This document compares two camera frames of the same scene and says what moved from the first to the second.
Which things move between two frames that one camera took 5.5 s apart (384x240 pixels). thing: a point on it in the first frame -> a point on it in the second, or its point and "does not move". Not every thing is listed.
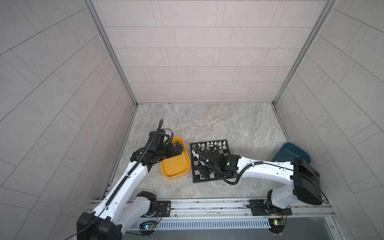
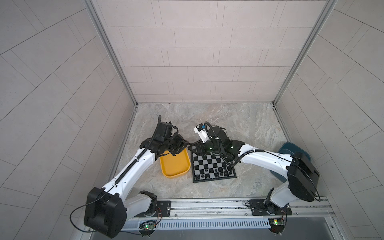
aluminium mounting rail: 222,209 does not move
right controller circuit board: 277,225 does not move
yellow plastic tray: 178,164 does not move
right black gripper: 200,168 -> 199,146
